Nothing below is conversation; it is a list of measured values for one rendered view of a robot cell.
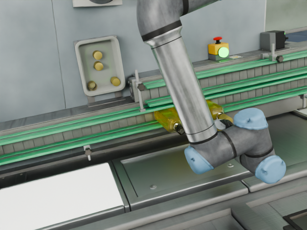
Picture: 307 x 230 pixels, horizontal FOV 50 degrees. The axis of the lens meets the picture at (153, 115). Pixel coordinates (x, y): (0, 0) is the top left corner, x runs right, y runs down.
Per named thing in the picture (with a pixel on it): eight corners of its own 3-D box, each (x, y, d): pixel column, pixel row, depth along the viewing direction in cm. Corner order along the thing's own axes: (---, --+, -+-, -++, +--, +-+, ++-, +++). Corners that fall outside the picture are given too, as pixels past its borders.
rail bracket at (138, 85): (134, 107, 137) (142, 115, 126) (128, 67, 132) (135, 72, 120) (141, 105, 138) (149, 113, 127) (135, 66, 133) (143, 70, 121)
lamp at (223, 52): (218, 57, 148) (221, 58, 146) (217, 47, 147) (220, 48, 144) (226, 56, 149) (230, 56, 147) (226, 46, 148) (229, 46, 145)
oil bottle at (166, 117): (154, 119, 142) (171, 135, 122) (152, 107, 140) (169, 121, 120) (166, 116, 143) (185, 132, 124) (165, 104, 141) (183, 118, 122)
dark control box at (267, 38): (259, 49, 162) (270, 50, 154) (259, 32, 159) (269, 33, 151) (274, 46, 163) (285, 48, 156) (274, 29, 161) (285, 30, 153)
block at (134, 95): (129, 99, 143) (133, 103, 137) (126, 77, 140) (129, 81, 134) (138, 97, 144) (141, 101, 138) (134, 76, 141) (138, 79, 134)
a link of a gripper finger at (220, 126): (201, 117, 114) (213, 128, 106) (217, 113, 115) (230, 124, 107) (201, 124, 115) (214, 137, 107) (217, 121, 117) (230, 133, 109)
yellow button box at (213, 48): (208, 59, 155) (215, 60, 149) (207, 43, 153) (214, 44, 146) (221, 56, 157) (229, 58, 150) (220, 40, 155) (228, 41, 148)
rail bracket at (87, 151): (82, 153, 137) (86, 167, 125) (79, 138, 135) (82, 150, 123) (92, 151, 138) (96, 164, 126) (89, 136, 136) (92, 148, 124)
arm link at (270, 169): (284, 150, 82) (291, 178, 85) (259, 136, 92) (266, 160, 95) (257, 164, 81) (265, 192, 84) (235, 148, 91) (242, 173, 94)
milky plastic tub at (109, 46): (83, 93, 143) (85, 97, 135) (72, 40, 136) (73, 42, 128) (122, 85, 147) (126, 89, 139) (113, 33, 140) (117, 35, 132)
